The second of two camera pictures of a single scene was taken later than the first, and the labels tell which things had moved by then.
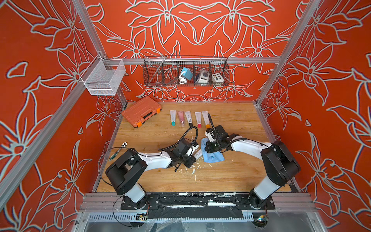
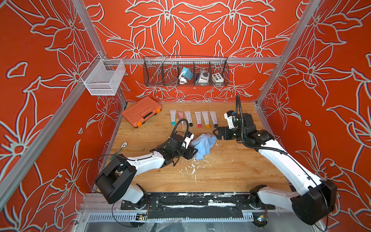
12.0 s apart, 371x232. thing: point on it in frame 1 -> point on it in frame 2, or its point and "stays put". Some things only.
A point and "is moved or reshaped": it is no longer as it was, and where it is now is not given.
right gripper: x=208 y=150 -> x=226 y=130
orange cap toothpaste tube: x=205 y=116 stays put
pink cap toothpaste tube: x=198 y=116 stays put
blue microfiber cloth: x=212 y=157 is moved or reshaped
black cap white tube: x=189 y=116 stays put
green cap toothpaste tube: x=173 y=115 stays put
